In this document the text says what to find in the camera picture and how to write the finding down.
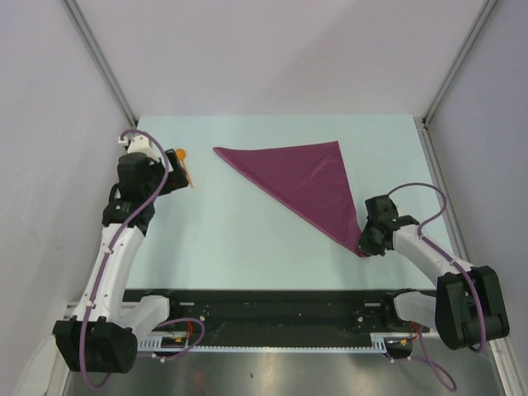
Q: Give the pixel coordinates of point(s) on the left aluminium frame post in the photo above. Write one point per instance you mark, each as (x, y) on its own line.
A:
(94, 50)

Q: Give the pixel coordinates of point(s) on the right aluminium side rail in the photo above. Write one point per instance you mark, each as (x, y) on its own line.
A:
(438, 168)

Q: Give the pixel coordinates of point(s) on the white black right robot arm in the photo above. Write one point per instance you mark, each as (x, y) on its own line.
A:
(467, 309)

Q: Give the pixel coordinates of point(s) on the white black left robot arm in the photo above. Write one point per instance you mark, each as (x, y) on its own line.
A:
(98, 337)

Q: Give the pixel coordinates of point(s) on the white slotted cable duct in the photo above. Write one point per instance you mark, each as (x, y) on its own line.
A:
(373, 343)

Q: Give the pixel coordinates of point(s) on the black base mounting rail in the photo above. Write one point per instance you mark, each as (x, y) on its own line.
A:
(299, 317)

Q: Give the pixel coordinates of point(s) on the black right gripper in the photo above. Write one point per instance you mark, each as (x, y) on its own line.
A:
(365, 246)

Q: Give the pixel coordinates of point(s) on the aluminium frame post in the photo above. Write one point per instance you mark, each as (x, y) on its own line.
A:
(476, 29)
(94, 50)

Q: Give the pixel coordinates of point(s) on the purple cloth napkin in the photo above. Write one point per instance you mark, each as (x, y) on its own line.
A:
(310, 180)

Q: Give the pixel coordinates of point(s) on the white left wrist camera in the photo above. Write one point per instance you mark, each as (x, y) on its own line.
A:
(138, 144)

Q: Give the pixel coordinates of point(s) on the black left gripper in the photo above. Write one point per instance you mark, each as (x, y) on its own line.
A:
(177, 176)

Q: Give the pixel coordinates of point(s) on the right aluminium frame post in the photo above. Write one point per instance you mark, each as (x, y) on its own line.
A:
(476, 29)

